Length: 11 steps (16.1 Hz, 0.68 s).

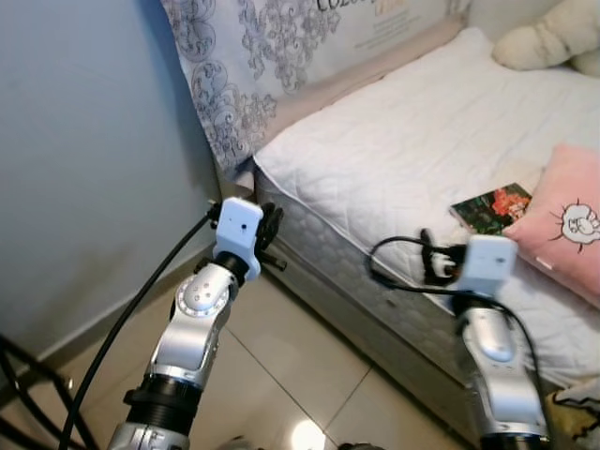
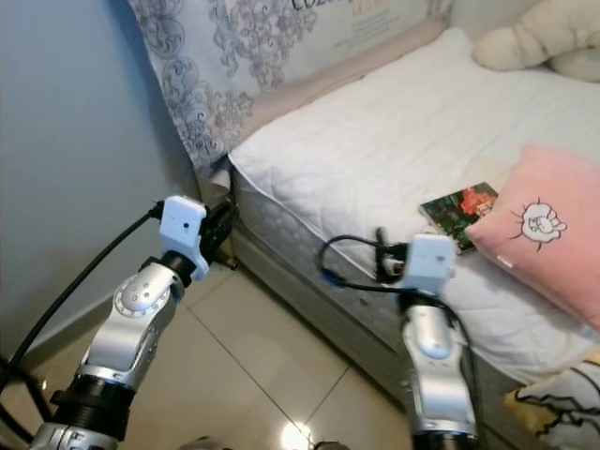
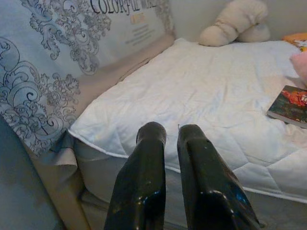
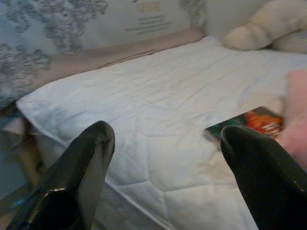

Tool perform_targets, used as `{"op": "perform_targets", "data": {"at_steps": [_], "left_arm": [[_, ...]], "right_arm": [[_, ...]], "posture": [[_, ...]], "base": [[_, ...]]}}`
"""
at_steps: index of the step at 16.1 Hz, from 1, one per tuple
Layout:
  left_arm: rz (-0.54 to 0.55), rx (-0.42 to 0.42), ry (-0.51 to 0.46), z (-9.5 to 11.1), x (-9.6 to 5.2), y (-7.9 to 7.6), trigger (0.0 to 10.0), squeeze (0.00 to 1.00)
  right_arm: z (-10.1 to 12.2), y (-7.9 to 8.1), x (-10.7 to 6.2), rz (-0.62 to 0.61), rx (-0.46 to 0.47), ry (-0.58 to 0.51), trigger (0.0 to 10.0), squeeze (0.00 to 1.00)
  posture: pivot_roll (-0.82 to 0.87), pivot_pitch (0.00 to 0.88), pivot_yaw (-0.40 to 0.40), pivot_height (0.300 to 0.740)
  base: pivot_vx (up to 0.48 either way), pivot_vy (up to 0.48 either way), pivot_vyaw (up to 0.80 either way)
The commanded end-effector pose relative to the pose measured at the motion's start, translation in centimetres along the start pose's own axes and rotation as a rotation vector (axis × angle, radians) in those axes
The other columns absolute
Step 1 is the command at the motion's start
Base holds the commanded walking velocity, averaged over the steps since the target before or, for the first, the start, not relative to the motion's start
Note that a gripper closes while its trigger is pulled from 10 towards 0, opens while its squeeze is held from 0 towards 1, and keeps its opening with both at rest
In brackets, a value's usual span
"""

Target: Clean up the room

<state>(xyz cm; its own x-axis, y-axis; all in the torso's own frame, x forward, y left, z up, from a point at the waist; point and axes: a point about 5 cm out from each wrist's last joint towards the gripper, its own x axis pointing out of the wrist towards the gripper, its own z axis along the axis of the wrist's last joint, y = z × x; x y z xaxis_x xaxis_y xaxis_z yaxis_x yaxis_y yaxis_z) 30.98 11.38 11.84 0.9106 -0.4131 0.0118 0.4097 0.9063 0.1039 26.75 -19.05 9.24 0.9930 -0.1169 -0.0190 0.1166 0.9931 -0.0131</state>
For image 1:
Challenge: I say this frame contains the pink cartoon print pillow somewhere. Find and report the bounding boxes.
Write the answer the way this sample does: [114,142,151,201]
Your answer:
[503,142,600,308]

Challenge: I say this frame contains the cream plush toy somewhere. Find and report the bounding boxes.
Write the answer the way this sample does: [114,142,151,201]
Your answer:
[492,0,600,78]

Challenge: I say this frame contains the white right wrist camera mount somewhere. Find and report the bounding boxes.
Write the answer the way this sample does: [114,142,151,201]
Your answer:
[457,234,519,301]

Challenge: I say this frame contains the dark green red book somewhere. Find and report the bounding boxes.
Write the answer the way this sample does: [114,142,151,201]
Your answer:
[450,183,533,235]

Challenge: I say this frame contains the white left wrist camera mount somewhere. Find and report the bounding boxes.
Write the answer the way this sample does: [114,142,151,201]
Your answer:
[214,197,265,273]

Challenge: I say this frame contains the black metal frame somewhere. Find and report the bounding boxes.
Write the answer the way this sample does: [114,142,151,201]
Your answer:
[0,333,99,450]

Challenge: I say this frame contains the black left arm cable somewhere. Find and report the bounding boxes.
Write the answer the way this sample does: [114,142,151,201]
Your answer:
[58,208,221,450]

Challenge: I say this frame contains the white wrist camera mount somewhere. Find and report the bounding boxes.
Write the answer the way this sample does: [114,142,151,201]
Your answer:
[457,234,519,301]
[214,197,265,273]

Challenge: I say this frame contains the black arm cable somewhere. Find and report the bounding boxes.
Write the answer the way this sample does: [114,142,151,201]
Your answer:
[58,208,221,450]
[367,234,545,395]

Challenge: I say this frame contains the yellow cartoon print blanket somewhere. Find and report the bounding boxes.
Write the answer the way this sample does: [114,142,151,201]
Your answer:
[548,380,600,450]

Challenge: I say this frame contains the white quilted mattress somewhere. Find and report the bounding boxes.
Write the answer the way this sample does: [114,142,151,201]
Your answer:
[251,26,600,446]

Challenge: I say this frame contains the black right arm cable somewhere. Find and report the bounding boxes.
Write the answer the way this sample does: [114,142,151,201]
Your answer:
[367,234,545,395]

